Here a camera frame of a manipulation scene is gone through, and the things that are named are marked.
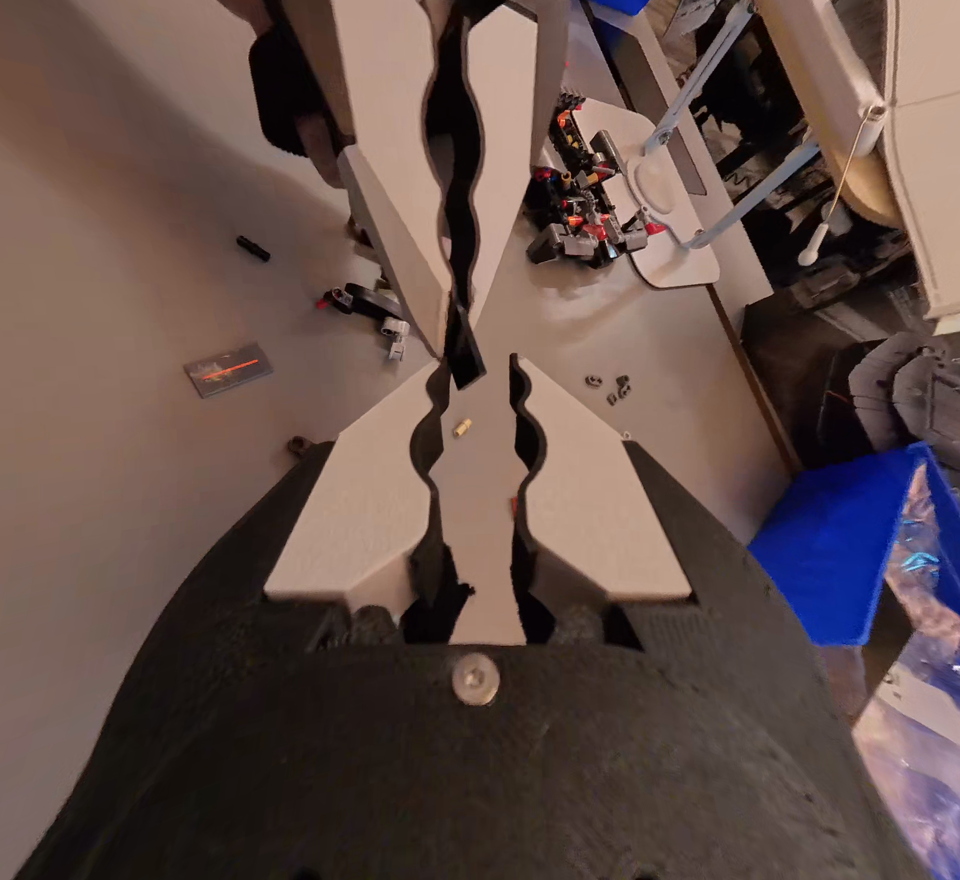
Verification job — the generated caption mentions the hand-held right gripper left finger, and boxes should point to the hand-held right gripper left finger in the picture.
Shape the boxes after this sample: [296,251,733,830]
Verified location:
[262,358,475,645]

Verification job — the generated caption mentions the black grey lego subassembly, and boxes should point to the black grey lego subassembly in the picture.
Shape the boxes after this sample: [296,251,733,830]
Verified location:
[315,283,412,362]

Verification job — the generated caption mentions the dark lego tile red stripe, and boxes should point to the dark lego tile red stripe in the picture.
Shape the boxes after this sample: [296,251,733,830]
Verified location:
[183,343,273,399]

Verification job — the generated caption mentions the lego car chassis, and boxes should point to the lego car chassis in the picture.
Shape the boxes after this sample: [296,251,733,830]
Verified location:
[523,91,669,269]

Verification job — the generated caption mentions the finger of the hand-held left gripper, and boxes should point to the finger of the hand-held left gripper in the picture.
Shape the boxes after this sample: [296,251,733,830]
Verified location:
[442,4,541,316]
[319,0,456,361]

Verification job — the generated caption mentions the person's left hand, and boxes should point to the person's left hand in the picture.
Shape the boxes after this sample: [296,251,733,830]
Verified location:
[296,111,357,191]

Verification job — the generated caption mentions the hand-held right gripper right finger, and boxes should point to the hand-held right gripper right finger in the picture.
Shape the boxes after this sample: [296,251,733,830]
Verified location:
[508,353,693,645]

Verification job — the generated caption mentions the black lego plate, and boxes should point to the black lego plate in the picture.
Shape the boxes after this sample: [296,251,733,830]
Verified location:
[442,295,489,392]

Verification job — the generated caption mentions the clear plastic bags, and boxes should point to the clear plastic bags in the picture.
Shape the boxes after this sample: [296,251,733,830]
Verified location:
[851,463,960,880]

